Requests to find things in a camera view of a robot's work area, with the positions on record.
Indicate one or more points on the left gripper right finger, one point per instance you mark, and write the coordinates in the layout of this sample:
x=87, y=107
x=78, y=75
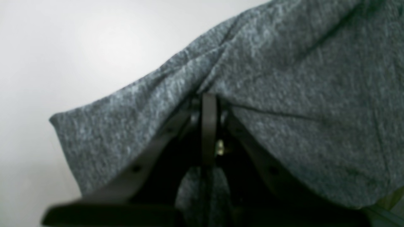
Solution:
x=262, y=192

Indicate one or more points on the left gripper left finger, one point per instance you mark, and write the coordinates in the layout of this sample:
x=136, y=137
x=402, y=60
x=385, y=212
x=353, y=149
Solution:
x=144, y=193

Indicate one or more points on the grey t-shirt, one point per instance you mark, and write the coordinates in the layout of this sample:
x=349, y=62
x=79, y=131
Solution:
x=317, y=83

